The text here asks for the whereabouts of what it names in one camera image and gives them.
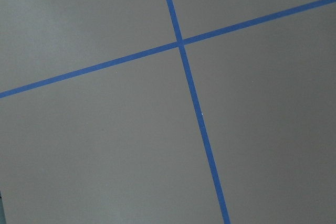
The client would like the blue tape strip crosswise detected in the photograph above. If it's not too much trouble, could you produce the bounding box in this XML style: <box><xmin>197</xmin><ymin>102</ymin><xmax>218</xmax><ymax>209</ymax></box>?
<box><xmin>1</xmin><ymin>0</ymin><xmax>335</xmax><ymax>98</ymax></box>

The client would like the blue tape strip lengthwise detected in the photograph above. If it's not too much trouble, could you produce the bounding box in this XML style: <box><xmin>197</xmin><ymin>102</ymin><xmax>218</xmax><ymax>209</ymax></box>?
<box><xmin>166</xmin><ymin>0</ymin><xmax>231</xmax><ymax>223</ymax></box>

